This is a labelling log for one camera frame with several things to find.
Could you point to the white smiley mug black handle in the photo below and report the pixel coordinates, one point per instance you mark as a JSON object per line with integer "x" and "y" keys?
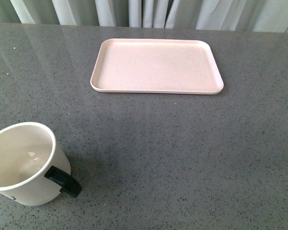
{"x": 33, "y": 168}

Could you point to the pale pink rectangular tray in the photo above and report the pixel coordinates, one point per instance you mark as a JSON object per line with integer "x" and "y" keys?
{"x": 156, "y": 66}

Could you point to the white pleated curtain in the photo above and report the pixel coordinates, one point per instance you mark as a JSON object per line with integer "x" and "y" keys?
{"x": 225, "y": 15}

